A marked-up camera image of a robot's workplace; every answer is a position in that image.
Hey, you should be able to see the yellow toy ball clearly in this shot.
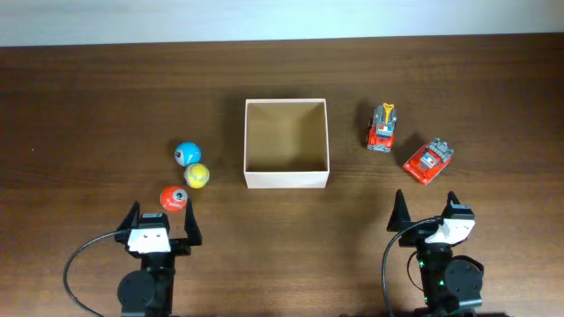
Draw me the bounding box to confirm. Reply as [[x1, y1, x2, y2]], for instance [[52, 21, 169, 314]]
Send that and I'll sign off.
[[184, 163, 210, 189]]

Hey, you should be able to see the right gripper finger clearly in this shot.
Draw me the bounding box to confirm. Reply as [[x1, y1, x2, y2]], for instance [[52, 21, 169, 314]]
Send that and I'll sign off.
[[447, 191, 460, 208], [387, 189, 412, 231]]

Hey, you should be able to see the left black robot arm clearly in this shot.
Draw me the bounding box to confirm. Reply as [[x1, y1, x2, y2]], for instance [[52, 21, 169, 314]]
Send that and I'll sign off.
[[115, 200, 202, 317]]

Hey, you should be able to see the black cable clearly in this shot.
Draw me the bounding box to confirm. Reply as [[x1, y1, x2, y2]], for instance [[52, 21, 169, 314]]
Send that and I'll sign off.
[[381, 217, 443, 317], [63, 230, 119, 317]]

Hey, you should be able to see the white cardboard box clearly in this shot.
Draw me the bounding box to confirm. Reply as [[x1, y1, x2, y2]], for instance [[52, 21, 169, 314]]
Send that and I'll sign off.
[[243, 99, 330, 189]]

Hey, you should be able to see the left black cable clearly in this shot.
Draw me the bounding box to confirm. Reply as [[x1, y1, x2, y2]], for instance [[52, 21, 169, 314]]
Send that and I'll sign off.
[[63, 230, 119, 317]]

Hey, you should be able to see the red truck with grey top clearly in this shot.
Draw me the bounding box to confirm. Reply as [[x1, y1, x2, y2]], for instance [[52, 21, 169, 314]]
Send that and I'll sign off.
[[403, 137, 454, 186]]

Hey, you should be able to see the red truck with yellow crane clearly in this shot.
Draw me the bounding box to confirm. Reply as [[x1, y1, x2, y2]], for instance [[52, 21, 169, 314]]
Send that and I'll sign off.
[[367, 103, 397, 153]]

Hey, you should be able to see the blue toy ball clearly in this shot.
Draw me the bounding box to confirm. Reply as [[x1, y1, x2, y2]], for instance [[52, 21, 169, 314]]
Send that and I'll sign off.
[[174, 142, 202, 167]]

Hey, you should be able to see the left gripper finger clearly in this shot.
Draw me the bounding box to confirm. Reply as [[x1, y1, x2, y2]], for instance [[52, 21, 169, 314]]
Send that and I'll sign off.
[[184, 198, 202, 241], [116, 201, 140, 232]]

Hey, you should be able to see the right black cable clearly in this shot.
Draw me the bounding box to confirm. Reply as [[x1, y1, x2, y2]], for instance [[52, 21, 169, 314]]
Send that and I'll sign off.
[[381, 217, 443, 317]]

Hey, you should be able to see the red toy ball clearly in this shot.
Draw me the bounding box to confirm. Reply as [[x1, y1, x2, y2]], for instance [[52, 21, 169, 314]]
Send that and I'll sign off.
[[160, 186, 188, 211]]

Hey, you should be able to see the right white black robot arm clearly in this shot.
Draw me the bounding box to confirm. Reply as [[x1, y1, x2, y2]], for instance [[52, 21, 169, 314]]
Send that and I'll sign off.
[[381, 190, 485, 316]]

